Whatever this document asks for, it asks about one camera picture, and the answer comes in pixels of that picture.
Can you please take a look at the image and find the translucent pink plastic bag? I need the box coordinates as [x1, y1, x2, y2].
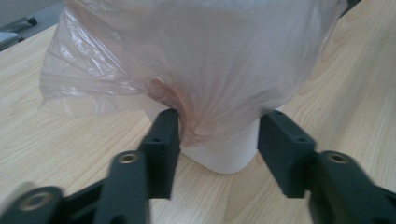
[38, 0, 348, 149]

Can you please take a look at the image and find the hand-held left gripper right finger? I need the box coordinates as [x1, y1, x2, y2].
[257, 109, 318, 199]

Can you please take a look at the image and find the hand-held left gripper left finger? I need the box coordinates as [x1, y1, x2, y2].
[138, 107, 182, 201]

